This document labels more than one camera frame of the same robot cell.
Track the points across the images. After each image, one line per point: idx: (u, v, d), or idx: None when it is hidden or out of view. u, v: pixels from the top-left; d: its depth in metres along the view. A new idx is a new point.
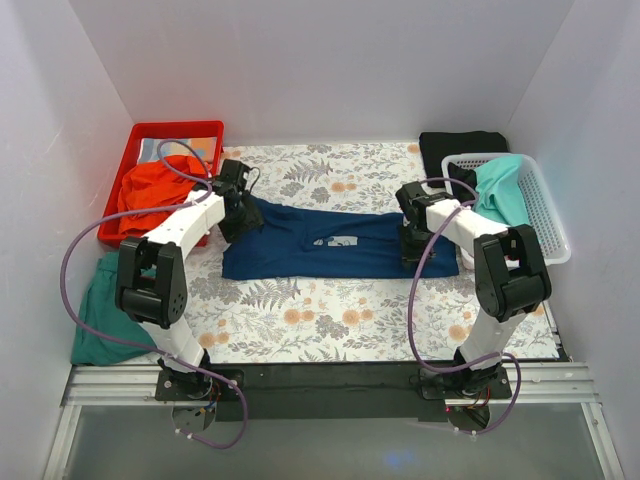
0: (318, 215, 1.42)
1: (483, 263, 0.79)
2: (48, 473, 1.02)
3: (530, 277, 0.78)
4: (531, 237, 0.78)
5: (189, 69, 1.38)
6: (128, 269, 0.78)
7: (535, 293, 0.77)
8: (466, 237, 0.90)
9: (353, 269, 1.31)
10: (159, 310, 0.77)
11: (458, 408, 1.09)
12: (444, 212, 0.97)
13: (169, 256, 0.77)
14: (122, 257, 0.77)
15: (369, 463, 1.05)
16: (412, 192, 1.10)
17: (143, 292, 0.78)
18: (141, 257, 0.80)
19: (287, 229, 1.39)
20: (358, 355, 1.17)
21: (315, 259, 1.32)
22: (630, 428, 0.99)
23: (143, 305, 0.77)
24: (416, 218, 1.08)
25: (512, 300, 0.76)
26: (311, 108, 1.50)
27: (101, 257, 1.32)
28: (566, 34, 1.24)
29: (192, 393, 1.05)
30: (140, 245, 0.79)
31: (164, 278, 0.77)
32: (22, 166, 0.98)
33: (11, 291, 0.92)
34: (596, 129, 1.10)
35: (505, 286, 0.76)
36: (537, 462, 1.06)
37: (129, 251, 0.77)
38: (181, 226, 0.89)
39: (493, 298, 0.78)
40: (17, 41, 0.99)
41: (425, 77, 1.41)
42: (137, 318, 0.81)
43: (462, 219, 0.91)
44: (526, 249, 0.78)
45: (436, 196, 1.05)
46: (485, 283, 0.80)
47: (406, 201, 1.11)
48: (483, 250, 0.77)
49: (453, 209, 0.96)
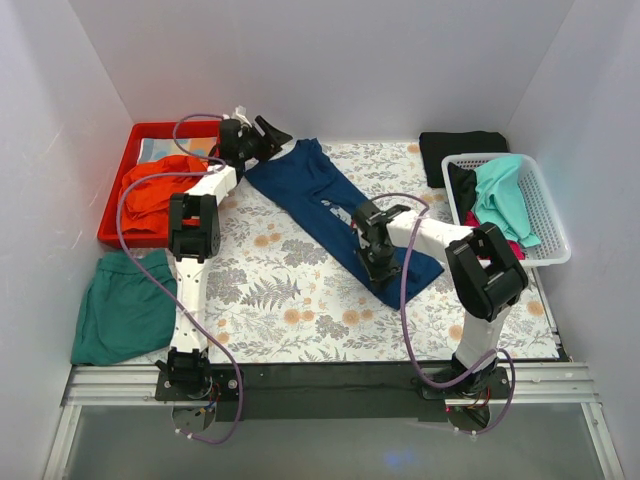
0: (344, 184, 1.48)
1: (459, 269, 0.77)
2: (48, 473, 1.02)
3: (505, 272, 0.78)
4: (496, 233, 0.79)
5: (189, 69, 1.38)
6: (176, 217, 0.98)
7: (512, 285, 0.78)
8: (437, 249, 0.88)
9: (331, 242, 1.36)
10: (204, 245, 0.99)
11: (458, 408, 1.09)
12: (407, 227, 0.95)
13: (209, 202, 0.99)
14: (173, 208, 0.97)
15: (370, 464, 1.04)
16: (368, 212, 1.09)
17: (189, 235, 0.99)
18: (185, 208, 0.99)
19: (314, 176, 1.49)
20: (358, 355, 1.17)
21: (310, 212, 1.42)
22: (631, 428, 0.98)
23: (191, 244, 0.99)
24: (378, 238, 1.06)
25: (496, 295, 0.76)
26: (311, 108, 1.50)
27: (101, 257, 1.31)
28: (565, 35, 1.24)
29: (192, 393, 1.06)
30: (184, 199, 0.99)
31: (208, 221, 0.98)
32: (21, 166, 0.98)
33: (11, 292, 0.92)
34: (594, 129, 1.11)
35: (486, 287, 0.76)
36: (538, 463, 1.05)
37: (178, 204, 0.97)
38: (211, 185, 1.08)
39: (476, 301, 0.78)
40: (16, 42, 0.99)
41: (425, 77, 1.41)
42: (178, 256, 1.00)
43: (425, 231, 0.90)
44: (494, 243, 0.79)
45: (392, 211, 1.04)
46: (463, 287, 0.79)
47: (363, 222, 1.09)
48: (456, 257, 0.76)
49: (414, 222, 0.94)
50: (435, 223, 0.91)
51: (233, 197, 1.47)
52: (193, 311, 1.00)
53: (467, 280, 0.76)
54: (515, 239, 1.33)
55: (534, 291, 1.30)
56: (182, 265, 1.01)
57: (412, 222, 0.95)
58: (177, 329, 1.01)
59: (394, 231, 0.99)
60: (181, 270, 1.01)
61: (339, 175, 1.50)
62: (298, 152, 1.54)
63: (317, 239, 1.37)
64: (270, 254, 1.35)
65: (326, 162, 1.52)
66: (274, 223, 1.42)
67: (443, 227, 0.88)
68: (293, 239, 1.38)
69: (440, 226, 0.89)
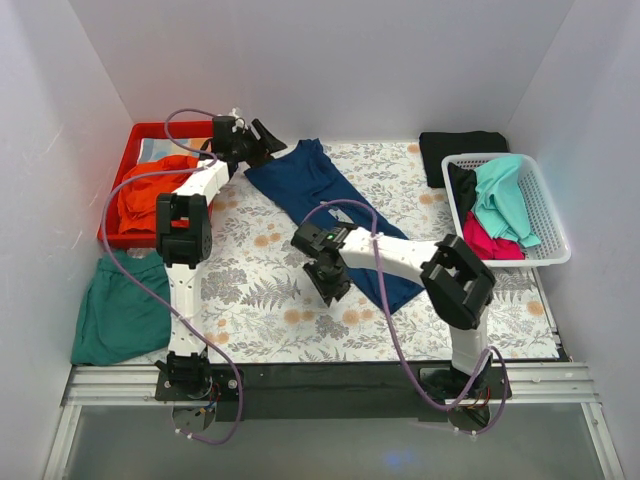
0: (344, 185, 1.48)
1: (436, 291, 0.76)
2: (48, 473, 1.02)
3: (476, 279, 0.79)
4: (461, 242, 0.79)
5: (190, 69, 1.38)
6: (164, 220, 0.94)
7: (485, 288, 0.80)
8: (403, 269, 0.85)
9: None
10: (194, 249, 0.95)
11: (458, 408, 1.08)
12: (364, 250, 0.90)
13: (198, 203, 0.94)
14: (160, 210, 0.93)
15: (370, 464, 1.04)
16: (309, 235, 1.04)
17: (179, 237, 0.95)
18: (173, 210, 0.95)
19: (315, 177, 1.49)
20: (358, 355, 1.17)
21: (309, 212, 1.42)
22: (631, 428, 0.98)
23: (181, 247, 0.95)
24: (331, 262, 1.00)
25: (474, 303, 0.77)
26: (311, 108, 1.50)
27: (101, 257, 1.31)
28: (565, 36, 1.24)
29: (192, 393, 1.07)
30: (172, 200, 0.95)
31: (196, 223, 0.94)
32: (22, 166, 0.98)
33: (11, 292, 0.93)
34: (595, 129, 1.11)
35: (465, 301, 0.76)
36: (539, 463, 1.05)
37: (164, 205, 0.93)
38: (202, 183, 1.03)
39: (457, 315, 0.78)
40: (17, 42, 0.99)
41: (425, 77, 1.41)
42: (168, 260, 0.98)
43: (385, 253, 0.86)
44: (461, 254, 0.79)
45: (338, 232, 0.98)
46: (441, 305, 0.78)
47: (308, 247, 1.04)
48: (431, 281, 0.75)
49: (370, 243, 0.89)
50: (391, 241, 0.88)
51: (234, 197, 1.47)
52: (189, 317, 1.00)
53: (446, 299, 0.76)
54: (515, 239, 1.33)
55: (534, 291, 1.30)
56: (173, 270, 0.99)
57: (368, 244, 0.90)
58: (173, 333, 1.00)
59: (348, 255, 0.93)
60: (172, 275, 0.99)
61: (339, 176, 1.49)
62: (299, 152, 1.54)
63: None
64: (270, 254, 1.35)
65: (327, 163, 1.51)
66: (274, 223, 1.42)
67: (402, 247, 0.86)
68: None
69: (399, 246, 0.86)
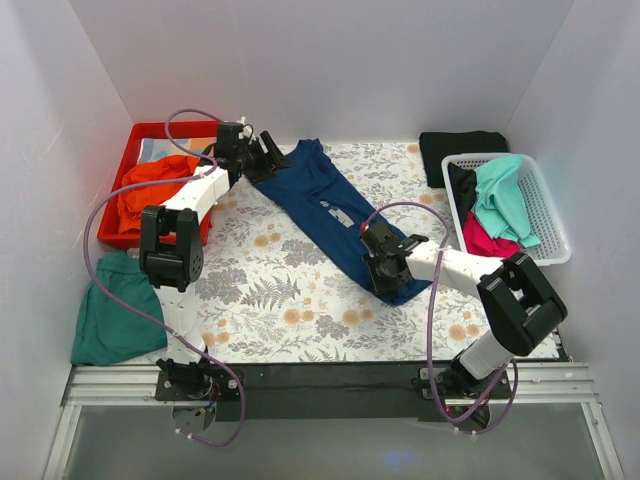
0: (344, 185, 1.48)
1: (492, 305, 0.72)
2: (48, 473, 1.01)
3: (543, 304, 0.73)
4: (529, 263, 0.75)
5: (190, 70, 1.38)
6: (148, 235, 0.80)
7: (552, 318, 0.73)
8: (462, 282, 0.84)
9: (329, 244, 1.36)
10: (182, 272, 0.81)
11: (458, 408, 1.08)
12: (429, 259, 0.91)
13: (188, 219, 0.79)
14: (144, 224, 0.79)
15: (370, 464, 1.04)
16: (380, 235, 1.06)
17: (165, 255, 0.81)
18: (161, 224, 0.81)
19: (315, 176, 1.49)
20: (358, 355, 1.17)
21: (308, 213, 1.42)
22: (631, 428, 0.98)
23: (165, 269, 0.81)
24: (397, 269, 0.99)
25: (536, 329, 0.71)
26: (310, 107, 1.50)
27: (101, 257, 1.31)
28: (565, 36, 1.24)
29: (192, 393, 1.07)
30: (159, 212, 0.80)
31: (184, 241, 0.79)
32: (21, 166, 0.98)
33: (11, 291, 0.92)
34: (595, 128, 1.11)
35: (524, 323, 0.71)
36: (538, 463, 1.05)
37: (150, 219, 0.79)
38: (195, 195, 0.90)
39: (514, 338, 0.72)
40: (17, 41, 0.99)
41: (424, 77, 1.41)
42: (154, 282, 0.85)
43: (450, 264, 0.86)
44: (528, 274, 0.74)
45: (410, 243, 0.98)
46: (496, 323, 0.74)
47: (375, 245, 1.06)
48: (488, 292, 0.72)
49: (435, 254, 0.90)
50: (458, 254, 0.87)
51: (233, 197, 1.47)
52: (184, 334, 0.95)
53: (503, 317, 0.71)
54: (515, 238, 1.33)
55: None
56: (163, 292, 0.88)
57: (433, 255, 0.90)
58: (169, 345, 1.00)
59: (414, 264, 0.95)
60: (163, 296, 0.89)
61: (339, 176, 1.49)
62: (299, 153, 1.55)
63: (316, 240, 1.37)
64: (270, 254, 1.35)
65: (327, 163, 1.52)
66: (274, 223, 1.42)
67: (467, 259, 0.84)
68: (293, 239, 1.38)
69: (465, 259, 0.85)
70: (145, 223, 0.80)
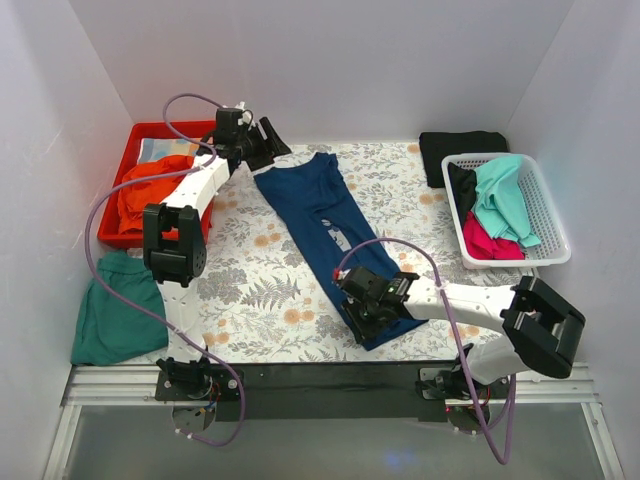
0: (344, 186, 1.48)
1: (522, 341, 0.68)
2: (48, 473, 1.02)
3: (565, 321, 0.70)
4: (540, 283, 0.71)
5: (190, 69, 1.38)
6: (151, 233, 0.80)
7: (576, 331, 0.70)
8: (479, 319, 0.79)
9: (320, 263, 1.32)
10: (186, 268, 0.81)
11: (458, 408, 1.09)
12: (432, 301, 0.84)
13: (189, 218, 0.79)
14: (146, 222, 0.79)
15: (370, 464, 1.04)
16: (364, 281, 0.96)
17: (169, 252, 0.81)
18: (162, 221, 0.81)
19: (322, 193, 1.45)
20: (358, 355, 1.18)
21: (307, 228, 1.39)
22: (631, 428, 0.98)
23: (171, 265, 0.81)
24: (394, 315, 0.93)
25: (568, 350, 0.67)
26: (310, 107, 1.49)
27: (101, 257, 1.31)
28: (566, 36, 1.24)
29: (192, 393, 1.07)
30: (160, 210, 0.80)
31: (187, 239, 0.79)
32: (21, 166, 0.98)
33: (11, 291, 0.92)
34: (595, 129, 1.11)
35: (558, 349, 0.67)
36: (539, 463, 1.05)
37: (151, 217, 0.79)
38: (195, 190, 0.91)
39: (550, 367, 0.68)
40: (16, 41, 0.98)
41: (424, 77, 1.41)
42: (159, 278, 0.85)
43: (457, 302, 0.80)
44: (543, 296, 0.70)
45: (401, 287, 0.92)
46: (527, 356, 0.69)
47: (361, 293, 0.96)
48: (517, 331, 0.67)
49: (437, 293, 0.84)
50: (462, 288, 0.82)
51: (234, 197, 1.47)
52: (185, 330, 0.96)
53: (535, 349, 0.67)
54: (516, 238, 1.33)
55: None
56: (167, 288, 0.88)
57: (435, 294, 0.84)
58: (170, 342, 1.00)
59: (416, 307, 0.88)
60: (165, 292, 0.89)
61: (348, 194, 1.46)
62: (314, 166, 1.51)
63: (305, 255, 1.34)
64: (270, 254, 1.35)
65: (337, 181, 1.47)
66: (274, 223, 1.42)
67: (474, 293, 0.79)
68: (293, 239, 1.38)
69: (469, 292, 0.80)
70: (146, 222, 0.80)
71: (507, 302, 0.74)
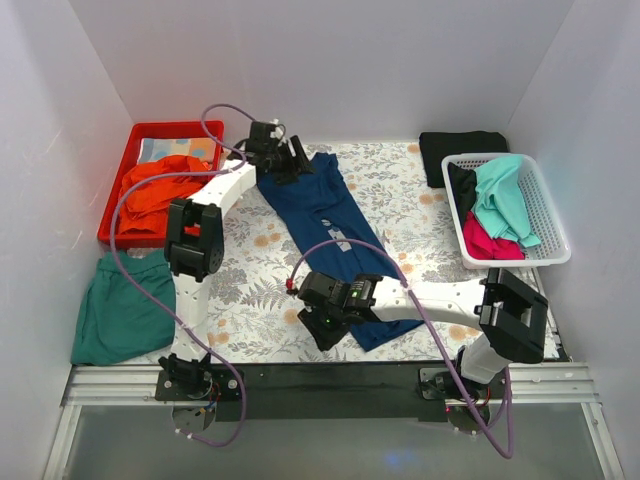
0: (344, 186, 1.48)
1: (496, 335, 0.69)
2: (48, 473, 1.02)
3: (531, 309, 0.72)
4: (505, 275, 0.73)
5: (189, 69, 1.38)
6: (174, 226, 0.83)
7: (540, 317, 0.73)
8: (448, 315, 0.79)
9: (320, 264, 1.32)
10: (203, 265, 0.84)
11: (458, 408, 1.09)
12: (401, 303, 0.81)
13: (212, 216, 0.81)
14: (171, 215, 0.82)
15: (370, 464, 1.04)
16: (324, 287, 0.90)
17: (189, 247, 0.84)
18: (187, 216, 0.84)
19: (322, 192, 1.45)
20: (358, 355, 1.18)
21: (306, 228, 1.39)
22: (631, 428, 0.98)
23: (188, 259, 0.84)
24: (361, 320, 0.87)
25: (535, 335, 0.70)
26: (310, 107, 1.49)
27: (101, 257, 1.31)
28: (566, 36, 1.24)
29: (192, 393, 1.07)
30: (186, 205, 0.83)
31: (207, 236, 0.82)
32: (21, 166, 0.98)
33: (11, 292, 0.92)
34: (595, 129, 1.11)
35: (529, 338, 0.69)
36: (539, 463, 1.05)
37: (177, 211, 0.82)
38: (221, 191, 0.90)
39: (522, 355, 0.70)
40: (16, 41, 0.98)
41: (424, 77, 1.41)
42: (175, 270, 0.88)
43: (427, 302, 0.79)
44: (511, 287, 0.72)
45: (365, 290, 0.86)
46: (501, 347, 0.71)
47: (322, 301, 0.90)
48: (494, 328, 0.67)
49: (406, 295, 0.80)
50: (428, 286, 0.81)
51: None
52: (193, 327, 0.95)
53: (511, 341, 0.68)
54: (515, 238, 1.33)
55: None
56: (180, 280, 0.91)
57: (403, 295, 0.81)
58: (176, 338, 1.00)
59: (385, 311, 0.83)
60: (179, 285, 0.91)
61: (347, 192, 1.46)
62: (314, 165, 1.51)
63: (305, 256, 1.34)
64: (270, 254, 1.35)
65: (337, 181, 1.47)
66: (274, 223, 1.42)
67: (444, 291, 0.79)
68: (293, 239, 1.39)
69: (439, 291, 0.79)
70: (171, 214, 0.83)
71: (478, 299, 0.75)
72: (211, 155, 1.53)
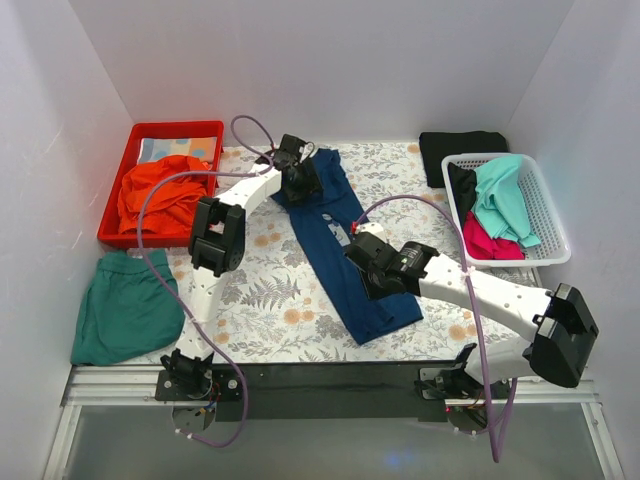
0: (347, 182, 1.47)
1: (547, 349, 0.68)
2: (48, 473, 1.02)
3: (585, 336, 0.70)
4: (576, 294, 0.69)
5: (190, 70, 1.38)
6: (201, 222, 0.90)
7: (588, 347, 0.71)
8: (499, 314, 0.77)
9: (319, 257, 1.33)
10: (222, 260, 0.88)
11: (458, 407, 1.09)
12: (453, 285, 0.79)
13: (237, 215, 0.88)
14: (198, 212, 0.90)
15: (370, 464, 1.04)
16: (371, 249, 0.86)
17: (211, 243, 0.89)
18: (212, 214, 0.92)
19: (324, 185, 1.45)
20: (358, 355, 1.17)
21: (307, 222, 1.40)
22: (631, 428, 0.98)
23: (210, 253, 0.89)
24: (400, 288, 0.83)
25: (579, 360, 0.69)
26: (310, 107, 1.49)
27: (101, 257, 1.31)
28: (566, 35, 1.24)
29: (191, 393, 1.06)
30: (213, 204, 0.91)
31: (231, 233, 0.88)
32: (21, 166, 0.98)
33: (11, 291, 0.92)
34: (595, 128, 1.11)
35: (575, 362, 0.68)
36: (538, 463, 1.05)
37: (205, 208, 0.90)
38: (246, 193, 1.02)
39: (559, 375, 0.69)
40: (16, 41, 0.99)
41: (424, 77, 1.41)
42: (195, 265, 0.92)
43: (482, 294, 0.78)
44: (577, 309, 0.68)
45: (414, 259, 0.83)
46: (541, 360, 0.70)
47: (366, 261, 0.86)
48: (547, 339, 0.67)
49: (461, 279, 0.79)
50: (490, 282, 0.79)
51: None
52: (202, 322, 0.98)
53: (556, 359, 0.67)
54: (515, 239, 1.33)
55: None
56: (198, 273, 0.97)
57: (458, 280, 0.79)
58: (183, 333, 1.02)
59: (430, 288, 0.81)
60: (196, 278, 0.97)
61: (349, 190, 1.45)
62: (317, 160, 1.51)
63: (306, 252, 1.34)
64: (270, 254, 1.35)
65: (339, 176, 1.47)
66: (274, 223, 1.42)
67: (506, 290, 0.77)
68: (293, 239, 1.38)
69: (499, 289, 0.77)
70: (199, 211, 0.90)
71: (539, 311, 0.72)
72: (211, 154, 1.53)
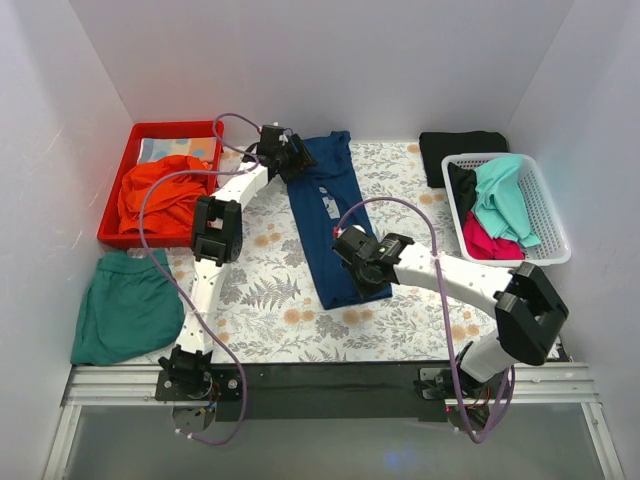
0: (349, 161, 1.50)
1: (511, 324, 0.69)
2: (48, 473, 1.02)
3: (550, 312, 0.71)
4: (538, 272, 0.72)
5: (190, 70, 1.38)
6: (201, 220, 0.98)
7: (557, 324, 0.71)
8: (466, 293, 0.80)
9: (307, 231, 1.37)
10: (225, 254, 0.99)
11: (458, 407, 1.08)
12: (424, 270, 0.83)
13: (234, 210, 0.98)
14: (197, 211, 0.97)
15: (370, 464, 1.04)
16: (355, 242, 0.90)
17: (213, 239, 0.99)
18: (210, 211, 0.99)
19: (327, 162, 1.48)
20: (358, 355, 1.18)
21: (306, 195, 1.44)
22: (631, 428, 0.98)
23: (212, 247, 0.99)
24: (380, 277, 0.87)
25: (546, 335, 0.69)
26: (310, 107, 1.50)
27: (101, 257, 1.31)
28: (566, 35, 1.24)
29: (191, 393, 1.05)
30: (210, 202, 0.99)
31: (230, 229, 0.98)
32: (21, 166, 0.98)
33: (11, 291, 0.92)
34: (595, 128, 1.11)
35: (539, 336, 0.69)
36: (538, 463, 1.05)
37: (204, 206, 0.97)
38: (239, 189, 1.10)
39: (528, 351, 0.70)
40: (16, 41, 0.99)
41: (423, 77, 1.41)
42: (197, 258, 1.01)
43: (450, 276, 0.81)
44: (538, 285, 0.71)
45: (392, 248, 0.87)
46: (509, 336, 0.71)
47: (350, 253, 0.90)
48: (507, 313, 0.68)
49: (431, 264, 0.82)
50: (457, 263, 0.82)
51: None
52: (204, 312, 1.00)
53: (518, 332, 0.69)
54: (515, 238, 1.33)
55: None
56: (200, 266, 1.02)
57: (429, 265, 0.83)
58: (184, 328, 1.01)
59: (405, 274, 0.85)
60: (198, 270, 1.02)
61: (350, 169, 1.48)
62: (325, 139, 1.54)
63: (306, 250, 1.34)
64: (270, 254, 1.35)
65: (343, 155, 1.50)
66: (274, 223, 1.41)
67: (472, 271, 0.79)
68: (293, 239, 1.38)
69: (465, 270, 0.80)
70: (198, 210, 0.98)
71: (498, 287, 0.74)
72: (211, 154, 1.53)
